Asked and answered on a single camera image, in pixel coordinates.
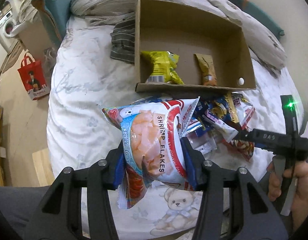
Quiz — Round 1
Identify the red cartoon face snack bag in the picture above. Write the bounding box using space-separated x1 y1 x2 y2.
222 139 255 162

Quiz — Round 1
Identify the white red snack bag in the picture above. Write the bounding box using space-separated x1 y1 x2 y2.
232 93 255 129

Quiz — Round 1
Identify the blue yellow snack packet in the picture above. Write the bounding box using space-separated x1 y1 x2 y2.
193 92 240 143

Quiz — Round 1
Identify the gold brown snack packet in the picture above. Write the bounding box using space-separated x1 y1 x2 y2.
195 53 217 86

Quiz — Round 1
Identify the shrimp flakes snack bag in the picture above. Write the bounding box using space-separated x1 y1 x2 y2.
102 98 199 209

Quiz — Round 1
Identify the yellow snack bag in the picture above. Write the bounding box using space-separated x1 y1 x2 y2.
140 51 184 85

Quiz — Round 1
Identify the person's right hand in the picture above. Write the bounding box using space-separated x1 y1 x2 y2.
267 161 308 232

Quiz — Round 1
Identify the brown cardboard box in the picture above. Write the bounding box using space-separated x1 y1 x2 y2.
134 2 256 94

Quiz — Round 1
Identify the teal pillow with orange stripe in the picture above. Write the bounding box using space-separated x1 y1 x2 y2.
229 0 285 40

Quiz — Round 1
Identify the white printed bed sheet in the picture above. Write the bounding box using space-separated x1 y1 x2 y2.
46 16 304 239

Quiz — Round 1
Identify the red shopping bag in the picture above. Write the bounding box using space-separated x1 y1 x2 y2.
18 52 50 101

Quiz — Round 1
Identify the dark striped cloth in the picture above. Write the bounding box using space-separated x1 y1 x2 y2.
110 18 136 64

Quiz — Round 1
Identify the grey checked duvet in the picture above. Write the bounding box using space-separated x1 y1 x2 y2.
70 0 287 72

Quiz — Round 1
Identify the white washing machine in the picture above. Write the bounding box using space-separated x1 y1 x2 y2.
0 9 17 54

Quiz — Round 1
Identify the teal bed headboard cushion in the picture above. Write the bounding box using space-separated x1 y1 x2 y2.
31 0 71 48

